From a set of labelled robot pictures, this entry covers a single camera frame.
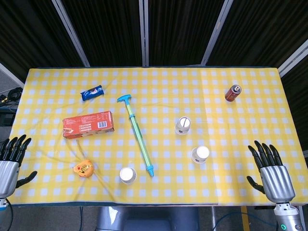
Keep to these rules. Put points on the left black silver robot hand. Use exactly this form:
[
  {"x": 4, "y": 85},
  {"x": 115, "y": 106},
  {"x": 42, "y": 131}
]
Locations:
[{"x": 9, "y": 178}]

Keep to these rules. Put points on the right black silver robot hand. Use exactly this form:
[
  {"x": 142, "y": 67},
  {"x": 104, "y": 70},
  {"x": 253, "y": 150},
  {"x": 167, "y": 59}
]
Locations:
[{"x": 276, "y": 183}]

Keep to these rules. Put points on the white paper cup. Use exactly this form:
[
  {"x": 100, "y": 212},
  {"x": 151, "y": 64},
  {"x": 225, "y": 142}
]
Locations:
[
  {"x": 128, "y": 175},
  {"x": 200, "y": 155}
]

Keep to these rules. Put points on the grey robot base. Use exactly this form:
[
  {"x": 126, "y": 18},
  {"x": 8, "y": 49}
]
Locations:
[{"x": 144, "y": 220}]

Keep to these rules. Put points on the black equipment box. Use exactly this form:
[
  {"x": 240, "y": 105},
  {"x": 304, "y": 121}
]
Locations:
[{"x": 6, "y": 118}]

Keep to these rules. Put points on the grey metal table leg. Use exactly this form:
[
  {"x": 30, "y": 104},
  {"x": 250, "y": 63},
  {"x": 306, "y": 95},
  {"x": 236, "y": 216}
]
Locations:
[{"x": 214, "y": 217}]

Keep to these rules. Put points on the orange toy tape measure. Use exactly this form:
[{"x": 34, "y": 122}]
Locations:
[{"x": 83, "y": 170}]

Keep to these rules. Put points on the black ribbed partition panel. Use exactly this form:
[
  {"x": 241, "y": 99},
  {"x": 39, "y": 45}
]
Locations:
[
  {"x": 29, "y": 36},
  {"x": 180, "y": 31},
  {"x": 298, "y": 96},
  {"x": 108, "y": 31},
  {"x": 260, "y": 31}
]

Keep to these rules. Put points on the orange cardboard box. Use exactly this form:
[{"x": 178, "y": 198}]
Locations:
[{"x": 87, "y": 124}]

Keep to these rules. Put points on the red soda can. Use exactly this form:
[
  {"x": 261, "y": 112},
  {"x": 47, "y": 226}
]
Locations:
[{"x": 233, "y": 93}]

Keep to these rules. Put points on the white paper cup lined base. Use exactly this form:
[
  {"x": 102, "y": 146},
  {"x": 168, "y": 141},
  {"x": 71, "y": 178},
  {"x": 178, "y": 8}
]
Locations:
[{"x": 183, "y": 125}]

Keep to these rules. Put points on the blue snack packet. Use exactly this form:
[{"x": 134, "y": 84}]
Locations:
[{"x": 92, "y": 93}]

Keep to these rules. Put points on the teal green water pump toy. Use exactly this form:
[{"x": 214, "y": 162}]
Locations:
[{"x": 138, "y": 134}]

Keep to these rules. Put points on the yellow checkered tablecloth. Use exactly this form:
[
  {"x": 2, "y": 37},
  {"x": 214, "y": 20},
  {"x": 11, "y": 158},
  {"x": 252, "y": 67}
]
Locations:
[{"x": 154, "y": 81}]

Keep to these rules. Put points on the aluminium frame post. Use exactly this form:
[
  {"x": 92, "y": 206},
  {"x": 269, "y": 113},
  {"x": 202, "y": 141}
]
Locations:
[
  {"x": 144, "y": 33},
  {"x": 216, "y": 31},
  {"x": 71, "y": 31},
  {"x": 9, "y": 74},
  {"x": 293, "y": 60}
]

